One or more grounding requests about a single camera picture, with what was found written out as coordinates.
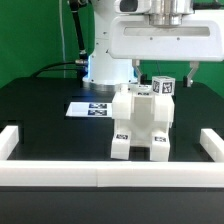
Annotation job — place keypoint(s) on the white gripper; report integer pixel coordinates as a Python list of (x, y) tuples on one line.
[(200, 37)]

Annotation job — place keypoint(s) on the white chair back piece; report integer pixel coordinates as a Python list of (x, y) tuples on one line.
[(133, 99)]

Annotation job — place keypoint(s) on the white chair seat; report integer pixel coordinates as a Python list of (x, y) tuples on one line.
[(141, 129)]

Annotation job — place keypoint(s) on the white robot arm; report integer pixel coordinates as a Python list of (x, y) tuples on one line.
[(161, 13)]

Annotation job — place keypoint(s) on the white sheet with tags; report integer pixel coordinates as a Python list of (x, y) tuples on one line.
[(89, 109)]

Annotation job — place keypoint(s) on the white U-shaped fence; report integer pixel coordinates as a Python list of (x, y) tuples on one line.
[(103, 174)]

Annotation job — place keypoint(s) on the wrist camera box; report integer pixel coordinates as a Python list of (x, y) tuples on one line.
[(132, 6)]

